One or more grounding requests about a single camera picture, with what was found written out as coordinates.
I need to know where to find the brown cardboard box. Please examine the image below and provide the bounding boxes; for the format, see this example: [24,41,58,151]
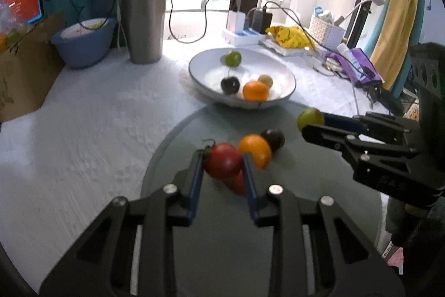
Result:
[0,11,66,123]

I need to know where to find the blue plastic bowl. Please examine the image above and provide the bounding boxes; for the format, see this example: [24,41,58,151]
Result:
[51,18,117,69]

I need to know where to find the white charging dock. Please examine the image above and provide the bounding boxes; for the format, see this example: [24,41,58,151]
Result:
[221,10,266,46]

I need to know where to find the red tomato with stem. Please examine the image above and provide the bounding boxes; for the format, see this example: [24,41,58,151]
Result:
[202,140,244,180]

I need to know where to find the dark purple plum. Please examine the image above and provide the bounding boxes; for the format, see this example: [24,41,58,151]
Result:
[261,129,286,152]
[221,76,241,96]

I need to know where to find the grey-green round plate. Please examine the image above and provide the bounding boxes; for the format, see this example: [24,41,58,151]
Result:
[140,101,383,297]

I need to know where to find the white tube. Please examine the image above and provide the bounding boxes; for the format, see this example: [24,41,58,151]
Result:
[337,42,364,71]

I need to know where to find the purple pouch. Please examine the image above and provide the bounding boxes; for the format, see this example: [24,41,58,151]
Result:
[328,47,385,88]

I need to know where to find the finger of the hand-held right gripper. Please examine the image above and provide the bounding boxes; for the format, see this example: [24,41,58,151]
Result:
[301,123,422,180]
[322,111,418,145]

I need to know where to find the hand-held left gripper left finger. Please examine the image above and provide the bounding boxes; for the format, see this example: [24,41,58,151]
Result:
[40,150,205,297]

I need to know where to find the stainless steel tumbler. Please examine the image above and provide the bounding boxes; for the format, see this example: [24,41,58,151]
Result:
[119,0,168,65]

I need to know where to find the black cable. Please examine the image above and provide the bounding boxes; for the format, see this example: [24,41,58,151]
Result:
[43,0,140,27]
[167,0,233,44]
[263,0,372,82]

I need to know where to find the white woven basket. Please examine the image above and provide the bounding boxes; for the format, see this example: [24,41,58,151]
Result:
[309,14,345,51]

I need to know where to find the white tablecloth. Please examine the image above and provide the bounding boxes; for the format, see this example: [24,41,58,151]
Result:
[0,10,423,294]

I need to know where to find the black tool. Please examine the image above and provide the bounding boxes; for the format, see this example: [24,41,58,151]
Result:
[365,81,407,117]

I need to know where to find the clear plastic bag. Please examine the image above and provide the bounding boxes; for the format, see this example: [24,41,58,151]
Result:
[0,0,30,52]

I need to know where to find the green lime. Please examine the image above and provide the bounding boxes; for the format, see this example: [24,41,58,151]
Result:
[297,107,325,133]
[221,51,242,67]

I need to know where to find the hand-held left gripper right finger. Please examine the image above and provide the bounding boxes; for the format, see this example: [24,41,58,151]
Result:
[243,154,406,297]

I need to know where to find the yellow curtain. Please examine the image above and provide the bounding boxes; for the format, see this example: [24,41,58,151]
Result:
[369,0,419,85]

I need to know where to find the yellow printed cloth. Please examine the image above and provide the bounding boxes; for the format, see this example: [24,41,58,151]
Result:
[266,25,315,50]

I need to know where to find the black power adapter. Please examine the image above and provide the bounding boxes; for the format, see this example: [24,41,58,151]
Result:
[251,8,273,35]

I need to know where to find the white ceramic bowl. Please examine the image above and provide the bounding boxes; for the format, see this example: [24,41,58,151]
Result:
[188,48,297,110]

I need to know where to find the orange tangerine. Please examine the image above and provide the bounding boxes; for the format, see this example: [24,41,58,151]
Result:
[242,80,270,102]
[238,134,272,170]

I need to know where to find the white flat tray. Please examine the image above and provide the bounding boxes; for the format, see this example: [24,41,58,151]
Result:
[260,38,312,57]

